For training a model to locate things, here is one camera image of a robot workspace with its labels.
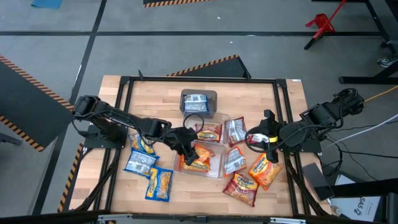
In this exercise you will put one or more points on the black flat box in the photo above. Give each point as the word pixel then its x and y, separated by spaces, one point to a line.
pixel 318 182

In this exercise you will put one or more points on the red Maruchan ramen pack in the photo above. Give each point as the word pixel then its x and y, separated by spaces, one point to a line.
pixel 209 132
pixel 241 188
pixel 259 138
pixel 235 130

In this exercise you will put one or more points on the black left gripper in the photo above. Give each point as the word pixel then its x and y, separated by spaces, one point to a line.
pixel 183 138

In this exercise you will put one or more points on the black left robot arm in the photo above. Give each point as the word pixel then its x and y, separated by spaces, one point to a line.
pixel 124 119

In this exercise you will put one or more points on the smoky grey plastic bin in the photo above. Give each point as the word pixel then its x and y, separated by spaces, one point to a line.
pixel 214 93

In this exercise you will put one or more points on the clear plastic bin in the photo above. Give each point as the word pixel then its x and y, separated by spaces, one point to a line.
pixel 219 165
pixel 224 119

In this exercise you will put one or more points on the person's shoe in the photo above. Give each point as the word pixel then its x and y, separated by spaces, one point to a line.
pixel 387 62

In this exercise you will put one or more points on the red metal stand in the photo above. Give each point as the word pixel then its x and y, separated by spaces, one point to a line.
pixel 321 23

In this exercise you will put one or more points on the black-yellow hazard floor strip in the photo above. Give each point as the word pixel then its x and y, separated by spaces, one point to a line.
pixel 70 179

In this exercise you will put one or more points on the black aluminium table frame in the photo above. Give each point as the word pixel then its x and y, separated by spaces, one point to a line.
pixel 202 79

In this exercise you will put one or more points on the white paper sign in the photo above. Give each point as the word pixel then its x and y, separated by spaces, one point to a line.
pixel 351 205

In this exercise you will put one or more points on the black metal desk frame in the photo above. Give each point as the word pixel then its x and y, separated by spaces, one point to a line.
pixel 367 80

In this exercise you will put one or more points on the blue floor mat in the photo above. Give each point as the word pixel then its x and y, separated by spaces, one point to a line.
pixel 46 3

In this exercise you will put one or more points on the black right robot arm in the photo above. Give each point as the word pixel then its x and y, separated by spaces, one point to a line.
pixel 323 113

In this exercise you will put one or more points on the black metal stand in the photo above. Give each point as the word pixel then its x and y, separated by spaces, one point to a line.
pixel 367 188

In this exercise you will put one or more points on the orange Maruchan ramen pack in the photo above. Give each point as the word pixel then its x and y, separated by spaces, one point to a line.
pixel 199 167
pixel 264 169
pixel 205 152
pixel 234 160

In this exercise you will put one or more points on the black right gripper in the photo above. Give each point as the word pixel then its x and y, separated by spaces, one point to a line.
pixel 272 129

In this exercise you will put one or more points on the blue Maruchan ramen pack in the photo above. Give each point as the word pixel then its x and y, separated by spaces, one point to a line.
pixel 159 183
pixel 141 144
pixel 196 102
pixel 140 162

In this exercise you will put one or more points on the hazard-striped black floor mat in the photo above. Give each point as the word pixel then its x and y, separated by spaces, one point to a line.
pixel 174 3
pixel 25 105
pixel 224 70

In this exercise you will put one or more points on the grey metal leg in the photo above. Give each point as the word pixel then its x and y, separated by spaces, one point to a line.
pixel 9 138

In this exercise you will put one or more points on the silver metal bracket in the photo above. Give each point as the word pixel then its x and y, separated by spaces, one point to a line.
pixel 287 220
pixel 115 217

